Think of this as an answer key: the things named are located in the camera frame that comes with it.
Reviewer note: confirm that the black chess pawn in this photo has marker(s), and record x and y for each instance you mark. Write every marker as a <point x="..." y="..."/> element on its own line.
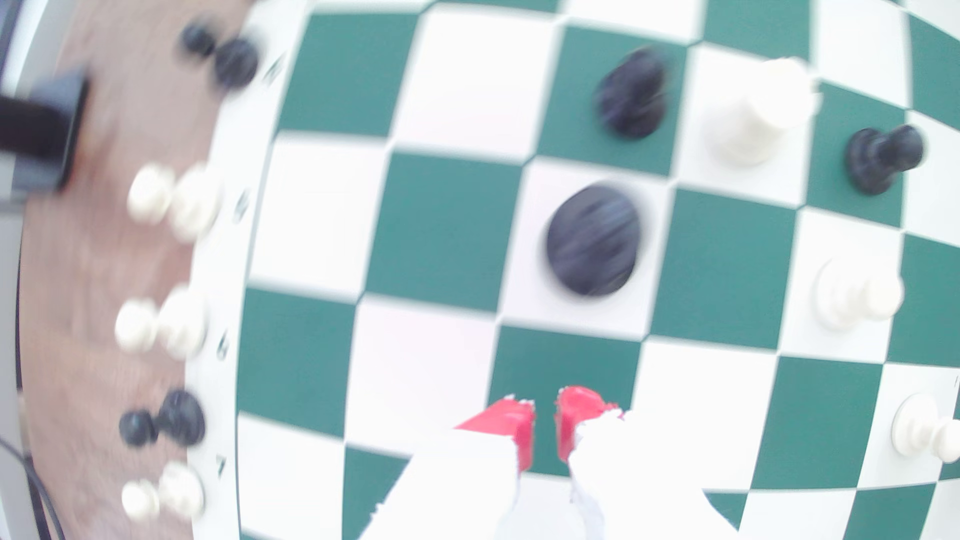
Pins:
<point x="874" y="161"/>
<point x="178" y="418"/>
<point x="235" y="64"/>
<point x="632" y="91"/>

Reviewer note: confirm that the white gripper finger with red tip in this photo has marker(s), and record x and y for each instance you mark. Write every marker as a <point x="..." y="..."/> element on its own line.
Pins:
<point x="450" y="495"/>
<point x="637" y="487"/>

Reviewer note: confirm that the black stand block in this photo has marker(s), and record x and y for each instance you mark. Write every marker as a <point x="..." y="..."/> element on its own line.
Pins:
<point x="45" y="131"/>

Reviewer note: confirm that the large black chess king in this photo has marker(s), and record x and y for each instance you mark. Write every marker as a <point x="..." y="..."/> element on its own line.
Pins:
<point x="592" y="240"/>

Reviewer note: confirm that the green white chess mat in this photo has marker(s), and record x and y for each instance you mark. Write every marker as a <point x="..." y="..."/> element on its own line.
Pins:
<point x="442" y="232"/>

